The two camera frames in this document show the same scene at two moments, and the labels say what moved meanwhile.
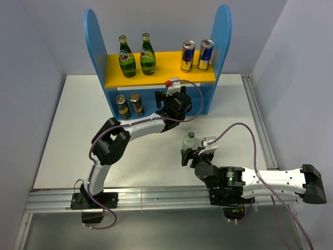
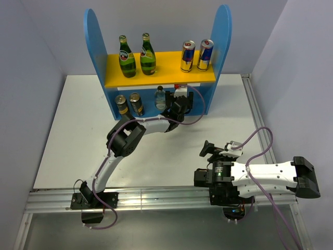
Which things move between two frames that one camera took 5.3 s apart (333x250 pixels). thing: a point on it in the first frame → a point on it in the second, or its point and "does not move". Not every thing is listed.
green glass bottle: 148,59 does not move
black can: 137,103 does not move
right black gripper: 189,153 → 209,147
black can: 122,105 does not move
